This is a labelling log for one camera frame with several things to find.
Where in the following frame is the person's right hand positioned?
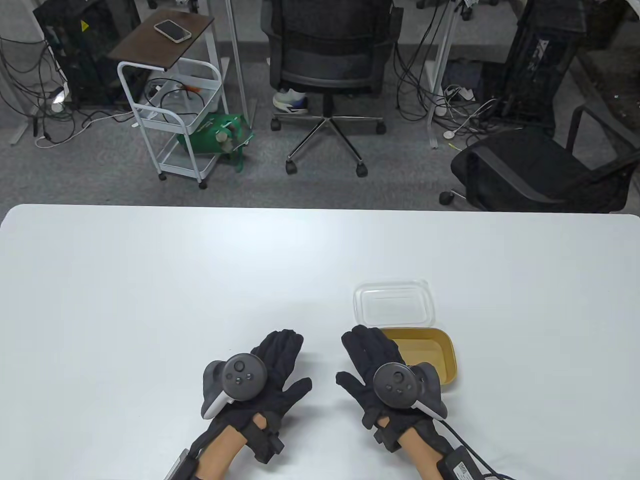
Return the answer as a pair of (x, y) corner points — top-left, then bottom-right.
(335, 324), (453, 453)

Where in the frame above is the person's left hand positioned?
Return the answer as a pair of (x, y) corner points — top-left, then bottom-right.
(190, 328), (313, 463)

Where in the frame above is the clear plastic takeout lid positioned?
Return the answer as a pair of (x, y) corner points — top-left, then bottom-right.
(353, 280), (435, 331)

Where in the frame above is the brown paper takeout box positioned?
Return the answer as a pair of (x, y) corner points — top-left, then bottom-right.
(378, 327), (460, 393)

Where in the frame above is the person's left forearm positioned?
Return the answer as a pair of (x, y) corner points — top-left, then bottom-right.
(196, 427), (248, 480)

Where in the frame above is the person's right forearm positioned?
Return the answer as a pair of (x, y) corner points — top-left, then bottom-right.
(400, 429), (451, 480)

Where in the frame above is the grey left hand controller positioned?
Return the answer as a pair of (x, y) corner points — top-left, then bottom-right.
(201, 353), (269, 421)

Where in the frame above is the grey hand controller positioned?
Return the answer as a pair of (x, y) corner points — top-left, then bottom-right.
(201, 353), (269, 421)
(372, 361), (449, 420)

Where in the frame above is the grey right hand controller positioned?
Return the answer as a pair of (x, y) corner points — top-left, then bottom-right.
(372, 361), (449, 420)

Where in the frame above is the green bag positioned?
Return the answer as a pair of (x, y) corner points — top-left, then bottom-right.
(176, 112), (254, 173)

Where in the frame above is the black armrest office chair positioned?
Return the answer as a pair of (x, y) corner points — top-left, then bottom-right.
(439, 105), (640, 214)

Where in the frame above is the black mesh office chair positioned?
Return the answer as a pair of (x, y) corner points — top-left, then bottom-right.
(261, 0), (405, 178)

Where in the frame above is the white desk leg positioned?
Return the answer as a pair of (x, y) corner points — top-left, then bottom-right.
(225, 0), (258, 128)
(427, 0), (461, 149)

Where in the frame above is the white cart with wooden top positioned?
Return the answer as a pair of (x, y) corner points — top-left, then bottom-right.
(107, 10), (224, 190)

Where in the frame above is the smartphone in pale case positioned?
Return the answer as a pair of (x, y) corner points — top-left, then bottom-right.
(153, 19), (192, 43)

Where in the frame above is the black computer tower yellow sticker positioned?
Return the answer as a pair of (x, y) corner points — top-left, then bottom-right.
(32, 0), (143, 108)

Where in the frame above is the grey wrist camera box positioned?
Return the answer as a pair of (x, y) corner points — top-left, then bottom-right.
(162, 448), (193, 480)

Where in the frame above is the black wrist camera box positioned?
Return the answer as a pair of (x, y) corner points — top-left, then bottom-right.
(436, 446), (493, 480)

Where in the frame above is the tangle of black cables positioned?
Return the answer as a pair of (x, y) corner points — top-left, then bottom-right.
(0, 35), (136, 148)
(392, 10), (526, 151)

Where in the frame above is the black cable loop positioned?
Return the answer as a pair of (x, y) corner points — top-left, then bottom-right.
(145, 77), (206, 123)

